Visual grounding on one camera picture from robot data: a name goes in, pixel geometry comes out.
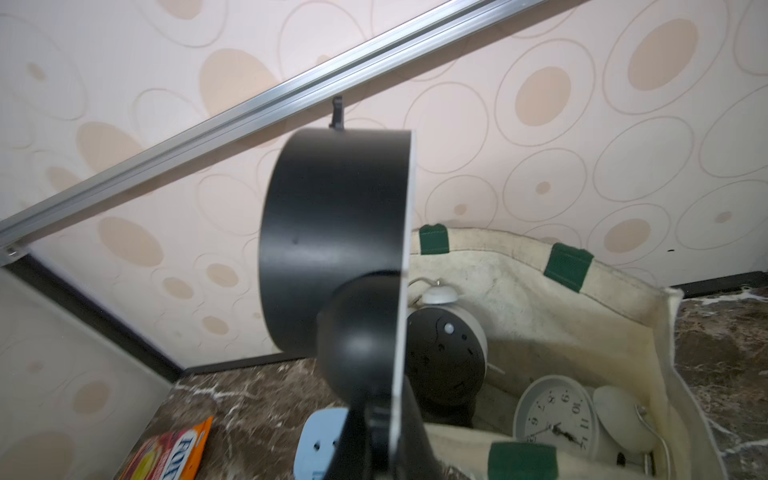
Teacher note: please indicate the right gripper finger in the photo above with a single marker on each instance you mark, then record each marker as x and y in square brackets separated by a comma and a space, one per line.
[414, 458]

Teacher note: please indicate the black-backed white twin-bell clock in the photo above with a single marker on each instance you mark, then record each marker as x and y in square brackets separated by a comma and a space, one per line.
[447, 349]

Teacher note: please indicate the white twin-bell alarm clock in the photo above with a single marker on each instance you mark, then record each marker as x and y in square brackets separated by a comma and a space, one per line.
[607, 424]

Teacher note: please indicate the small black round clock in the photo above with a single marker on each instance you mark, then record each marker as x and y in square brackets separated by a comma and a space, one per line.
[332, 268]

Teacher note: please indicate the light blue square clock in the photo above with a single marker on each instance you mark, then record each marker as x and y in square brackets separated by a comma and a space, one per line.
[318, 442]

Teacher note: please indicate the orange Fox's candy bag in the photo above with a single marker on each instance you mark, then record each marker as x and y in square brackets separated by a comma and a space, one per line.
[173, 455]

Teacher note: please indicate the canvas tote bag green handles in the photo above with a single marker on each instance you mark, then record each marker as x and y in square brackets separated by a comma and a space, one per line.
[554, 309]

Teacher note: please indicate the black vertical frame post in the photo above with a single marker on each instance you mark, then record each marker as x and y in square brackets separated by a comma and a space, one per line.
[36, 275]

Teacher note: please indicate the aluminium left side rail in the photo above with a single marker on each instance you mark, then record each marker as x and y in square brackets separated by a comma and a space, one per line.
[390, 50]

